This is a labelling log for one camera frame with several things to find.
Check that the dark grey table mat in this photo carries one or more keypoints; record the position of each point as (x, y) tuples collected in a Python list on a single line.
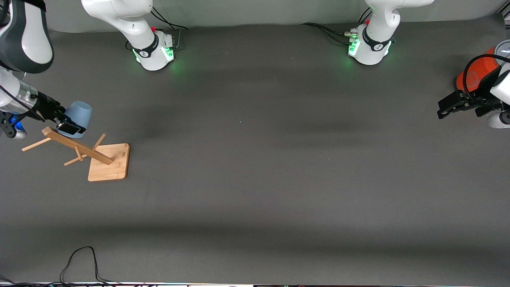
[(255, 179)]

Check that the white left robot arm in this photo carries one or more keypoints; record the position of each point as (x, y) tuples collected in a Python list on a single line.
[(374, 44)]

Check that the wooden cup rack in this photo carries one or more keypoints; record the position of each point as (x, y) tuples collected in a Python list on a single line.
[(109, 165)]

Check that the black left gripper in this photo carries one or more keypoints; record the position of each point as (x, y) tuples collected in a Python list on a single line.
[(479, 97)]

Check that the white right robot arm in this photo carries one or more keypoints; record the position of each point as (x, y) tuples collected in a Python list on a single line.
[(135, 24)]

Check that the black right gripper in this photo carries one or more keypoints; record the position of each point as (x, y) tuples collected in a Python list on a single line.
[(47, 107)]

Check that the orange cylindrical can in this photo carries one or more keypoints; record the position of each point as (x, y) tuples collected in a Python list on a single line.
[(476, 73)]

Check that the light blue plastic cup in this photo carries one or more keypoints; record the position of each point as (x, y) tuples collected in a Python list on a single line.
[(79, 111)]

